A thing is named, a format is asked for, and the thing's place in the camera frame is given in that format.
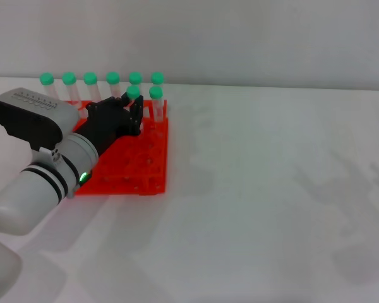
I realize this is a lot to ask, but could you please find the green capped clear test tube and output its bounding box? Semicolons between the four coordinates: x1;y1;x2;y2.
148;86;164;124
39;73;59;102
150;71;165;88
61;71;81;107
83;72;102;104
105;71;123;99
128;71;143;88

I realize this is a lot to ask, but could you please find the orange plastic test tube rack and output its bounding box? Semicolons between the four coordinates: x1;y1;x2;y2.
62;99;169;197

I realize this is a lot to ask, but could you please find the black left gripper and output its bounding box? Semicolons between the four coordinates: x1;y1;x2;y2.
72;92;145;159

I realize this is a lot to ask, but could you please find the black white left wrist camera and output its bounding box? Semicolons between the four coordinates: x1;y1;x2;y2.
0;88;81;152

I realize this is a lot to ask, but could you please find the white labelled green capped tube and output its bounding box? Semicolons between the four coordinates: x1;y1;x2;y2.
126;85;142;110

